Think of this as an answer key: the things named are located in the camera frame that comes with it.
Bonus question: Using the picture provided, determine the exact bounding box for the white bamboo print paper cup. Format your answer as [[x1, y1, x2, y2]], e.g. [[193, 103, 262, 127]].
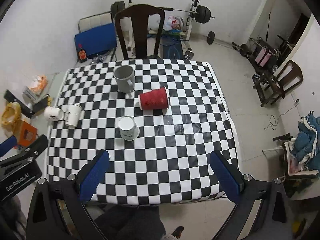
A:
[[118, 115, 140, 141]]

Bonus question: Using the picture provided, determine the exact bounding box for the white paper cup on floor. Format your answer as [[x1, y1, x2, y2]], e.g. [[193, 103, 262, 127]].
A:
[[44, 106, 65, 121]]

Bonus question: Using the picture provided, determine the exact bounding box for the white paper cup on table edge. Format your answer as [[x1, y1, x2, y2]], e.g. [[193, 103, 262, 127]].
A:
[[65, 103, 82, 128]]

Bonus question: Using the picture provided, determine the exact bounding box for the red ripple paper cup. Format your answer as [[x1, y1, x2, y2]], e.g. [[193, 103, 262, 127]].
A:
[[138, 87, 169, 110]]

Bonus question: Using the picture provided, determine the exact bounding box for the orange box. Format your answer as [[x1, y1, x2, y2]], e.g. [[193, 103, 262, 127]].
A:
[[17, 120, 37, 147]]

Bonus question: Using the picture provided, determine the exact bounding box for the yellow bag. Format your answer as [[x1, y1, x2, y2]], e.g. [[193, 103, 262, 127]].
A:
[[1, 102, 22, 131]]

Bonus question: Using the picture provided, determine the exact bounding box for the black long box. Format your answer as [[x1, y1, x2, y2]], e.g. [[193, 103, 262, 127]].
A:
[[4, 89, 35, 118]]

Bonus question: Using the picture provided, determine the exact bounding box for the blue clothes pile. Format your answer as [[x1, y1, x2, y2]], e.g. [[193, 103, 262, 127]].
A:
[[291, 111, 319, 171]]

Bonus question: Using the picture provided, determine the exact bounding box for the orange white packet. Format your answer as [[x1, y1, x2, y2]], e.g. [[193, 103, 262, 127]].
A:
[[23, 75, 48, 101]]

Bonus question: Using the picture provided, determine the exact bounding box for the dark wooden chair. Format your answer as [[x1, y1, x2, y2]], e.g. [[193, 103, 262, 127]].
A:
[[114, 4, 165, 60], [252, 60, 304, 107]]

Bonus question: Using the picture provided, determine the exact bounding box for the red label bottle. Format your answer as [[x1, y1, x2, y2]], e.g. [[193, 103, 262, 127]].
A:
[[78, 44, 87, 63]]

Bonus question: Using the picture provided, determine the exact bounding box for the black white checkered tablecloth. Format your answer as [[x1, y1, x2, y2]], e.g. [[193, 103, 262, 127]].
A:
[[46, 59, 238, 205]]

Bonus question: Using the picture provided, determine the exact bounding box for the grey ribbed plastic mug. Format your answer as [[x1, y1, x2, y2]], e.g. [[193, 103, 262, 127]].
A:
[[113, 66, 135, 93]]

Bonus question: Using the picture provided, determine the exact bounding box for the blue flat board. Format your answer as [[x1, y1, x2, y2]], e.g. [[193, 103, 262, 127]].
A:
[[74, 23, 117, 56]]

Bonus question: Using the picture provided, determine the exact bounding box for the white cushioned bench pad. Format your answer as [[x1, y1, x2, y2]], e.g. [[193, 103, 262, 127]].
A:
[[78, 11, 113, 33]]

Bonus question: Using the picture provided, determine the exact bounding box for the barbell with black plates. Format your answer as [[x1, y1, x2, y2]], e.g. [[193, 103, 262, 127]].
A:
[[110, 0, 216, 25]]

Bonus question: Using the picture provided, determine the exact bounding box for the white red plastic bag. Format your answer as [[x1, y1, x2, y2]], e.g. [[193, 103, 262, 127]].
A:
[[163, 15, 184, 31]]

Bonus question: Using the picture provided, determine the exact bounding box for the white weight rack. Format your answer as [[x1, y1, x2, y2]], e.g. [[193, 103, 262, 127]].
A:
[[180, 0, 200, 45]]

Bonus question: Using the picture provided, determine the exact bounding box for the white power cable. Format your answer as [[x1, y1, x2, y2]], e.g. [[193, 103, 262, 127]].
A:
[[263, 100, 301, 131]]

